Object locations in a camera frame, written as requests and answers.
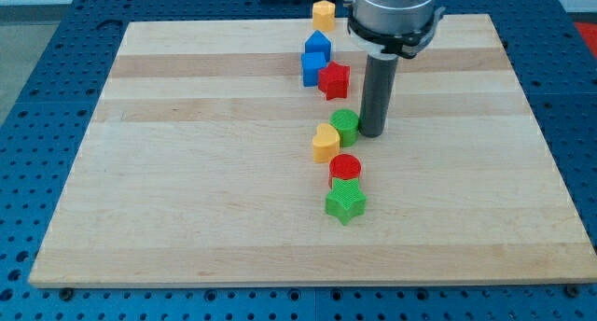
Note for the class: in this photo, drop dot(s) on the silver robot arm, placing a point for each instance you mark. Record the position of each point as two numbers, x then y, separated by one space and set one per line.
392 17

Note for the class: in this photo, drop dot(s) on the red circle block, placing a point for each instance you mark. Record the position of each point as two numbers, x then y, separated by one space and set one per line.
345 167

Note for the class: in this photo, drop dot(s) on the green circle block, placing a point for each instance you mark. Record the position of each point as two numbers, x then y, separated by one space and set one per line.
346 122

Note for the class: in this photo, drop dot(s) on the green star block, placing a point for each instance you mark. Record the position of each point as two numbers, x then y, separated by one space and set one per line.
345 200

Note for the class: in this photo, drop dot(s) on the red star block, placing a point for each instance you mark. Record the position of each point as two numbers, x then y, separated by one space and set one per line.
334 80

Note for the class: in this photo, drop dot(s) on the yellow heart block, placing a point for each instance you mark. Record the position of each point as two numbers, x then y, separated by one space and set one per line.
325 143

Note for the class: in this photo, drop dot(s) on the blue cube block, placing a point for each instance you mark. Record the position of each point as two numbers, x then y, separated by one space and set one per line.
311 64

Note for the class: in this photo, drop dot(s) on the light wooden board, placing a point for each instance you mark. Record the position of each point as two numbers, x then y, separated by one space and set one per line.
196 170

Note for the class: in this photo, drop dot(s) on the blue pentagon block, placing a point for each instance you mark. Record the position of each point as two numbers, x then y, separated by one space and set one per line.
318 42

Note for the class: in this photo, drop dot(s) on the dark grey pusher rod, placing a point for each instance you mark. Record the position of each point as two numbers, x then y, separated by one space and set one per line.
377 91

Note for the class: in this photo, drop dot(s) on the yellow hexagon block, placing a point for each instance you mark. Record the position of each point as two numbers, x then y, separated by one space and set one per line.
323 16

